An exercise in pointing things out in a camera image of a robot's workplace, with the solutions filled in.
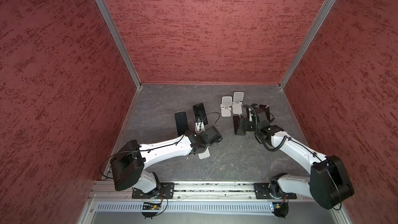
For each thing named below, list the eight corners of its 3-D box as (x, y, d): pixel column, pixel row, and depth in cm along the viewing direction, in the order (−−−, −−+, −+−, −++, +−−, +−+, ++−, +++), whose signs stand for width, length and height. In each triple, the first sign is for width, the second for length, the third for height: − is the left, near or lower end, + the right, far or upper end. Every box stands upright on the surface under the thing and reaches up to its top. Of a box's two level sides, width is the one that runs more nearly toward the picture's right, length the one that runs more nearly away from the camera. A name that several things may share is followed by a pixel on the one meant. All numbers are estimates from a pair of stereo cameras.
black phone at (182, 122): (179, 138, 94) (176, 125, 82) (177, 126, 100) (174, 112, 87) (190, 135, 95) (188, 122, 83) (187, 124, 101) (185, 110, 88)
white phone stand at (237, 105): (232, 114, 106) (236, 103, 96) (231, 103, 113) (233, 91, 103) (242, 114, 106) (246, 103, 96) (239, 103, 113) (243, 92, 103)
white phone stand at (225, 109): (221, 116, 105) (223, 107, 97) (220, 105, 111) (222, 96, 103) (230, 116, 105) (233, 107, 97) (229, 105, 111) (231, 96, 103)
